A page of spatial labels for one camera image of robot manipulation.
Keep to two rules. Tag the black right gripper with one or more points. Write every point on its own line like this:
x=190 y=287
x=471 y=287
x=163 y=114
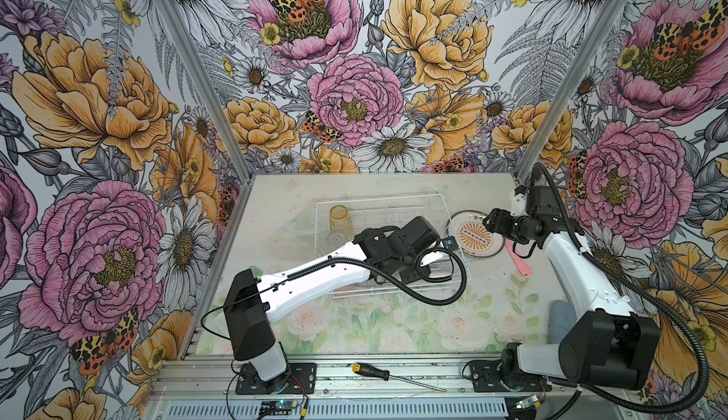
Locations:
x=498 y=221

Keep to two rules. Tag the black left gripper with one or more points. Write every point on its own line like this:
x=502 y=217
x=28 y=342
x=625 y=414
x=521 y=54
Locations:
x=406 y=276

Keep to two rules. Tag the orange sunburst plate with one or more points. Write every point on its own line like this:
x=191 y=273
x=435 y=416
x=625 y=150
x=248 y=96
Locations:
x=472 y=237

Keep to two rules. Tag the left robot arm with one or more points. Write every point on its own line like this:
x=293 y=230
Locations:
x=254 y=303

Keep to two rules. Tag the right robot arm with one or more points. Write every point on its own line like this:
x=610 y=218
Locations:
x=608 y=345

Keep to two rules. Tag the pink silicone utensil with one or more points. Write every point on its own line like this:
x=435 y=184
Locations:
x=520 y=263

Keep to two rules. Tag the amber glass cup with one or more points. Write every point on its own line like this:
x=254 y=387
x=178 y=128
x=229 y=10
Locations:
x=341 y=229

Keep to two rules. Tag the blue grey cloth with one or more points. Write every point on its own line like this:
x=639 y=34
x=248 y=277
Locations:
x=562 y=318

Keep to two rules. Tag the small green circuit board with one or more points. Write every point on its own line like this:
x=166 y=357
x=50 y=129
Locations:
x=275 y=407

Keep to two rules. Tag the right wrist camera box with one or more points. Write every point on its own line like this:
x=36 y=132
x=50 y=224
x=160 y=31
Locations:
x=519 y=200

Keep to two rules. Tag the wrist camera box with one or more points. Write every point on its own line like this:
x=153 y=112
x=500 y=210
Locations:
x=443 y=250
x=519 y=200

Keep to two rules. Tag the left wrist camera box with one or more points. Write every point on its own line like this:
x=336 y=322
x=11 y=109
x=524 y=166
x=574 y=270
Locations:
x=443 y=250

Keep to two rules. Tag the white wire dish rack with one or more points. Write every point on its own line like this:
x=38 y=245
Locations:
x=394 y=211

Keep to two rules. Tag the yellow handled screwdriver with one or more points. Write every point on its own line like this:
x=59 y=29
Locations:
x=367 y=370

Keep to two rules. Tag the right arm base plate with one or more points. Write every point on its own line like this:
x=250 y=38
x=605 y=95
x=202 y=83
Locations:
x=488 y=376

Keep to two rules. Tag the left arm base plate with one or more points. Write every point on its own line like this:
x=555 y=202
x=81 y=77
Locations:
x=300 y=378

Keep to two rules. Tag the aluminium corner post left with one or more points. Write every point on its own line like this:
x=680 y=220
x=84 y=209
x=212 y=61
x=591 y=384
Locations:
x=176 y=26

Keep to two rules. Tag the aluminium corner post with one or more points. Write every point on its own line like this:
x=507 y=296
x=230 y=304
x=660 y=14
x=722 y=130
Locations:
x=176 y=26
x=593 y=39

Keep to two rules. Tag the aluminium corner post right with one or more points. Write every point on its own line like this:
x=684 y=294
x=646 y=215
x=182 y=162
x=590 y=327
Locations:
x=593 y=39

